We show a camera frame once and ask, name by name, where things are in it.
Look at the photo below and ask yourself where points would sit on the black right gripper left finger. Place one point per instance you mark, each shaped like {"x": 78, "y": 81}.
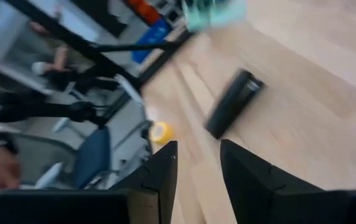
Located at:
{"x": 156, "y": 186}

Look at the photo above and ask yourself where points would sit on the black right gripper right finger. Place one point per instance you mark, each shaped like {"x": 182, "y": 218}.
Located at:
{"x": 252, "y": 186}

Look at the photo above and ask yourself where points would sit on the black stapler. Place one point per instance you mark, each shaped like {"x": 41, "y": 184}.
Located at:
{"x": 232, "y": 104}

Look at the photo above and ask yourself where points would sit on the mint green stapler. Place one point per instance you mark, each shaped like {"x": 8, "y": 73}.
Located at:
{"x": 209, "y": 18}

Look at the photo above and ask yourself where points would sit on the yellow tape roll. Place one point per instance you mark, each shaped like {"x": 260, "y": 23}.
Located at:
{"x": 161, "y": 133}

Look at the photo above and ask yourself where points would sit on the blue office chair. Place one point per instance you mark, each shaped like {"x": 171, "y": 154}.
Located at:
{"x": 92, "y": 155}

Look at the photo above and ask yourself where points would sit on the blue recycling bin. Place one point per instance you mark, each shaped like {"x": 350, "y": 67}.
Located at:
{"x": 151, "y": 37}

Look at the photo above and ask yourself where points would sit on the person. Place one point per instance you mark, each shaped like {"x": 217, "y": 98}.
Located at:
{"x": 59, "y": 60}

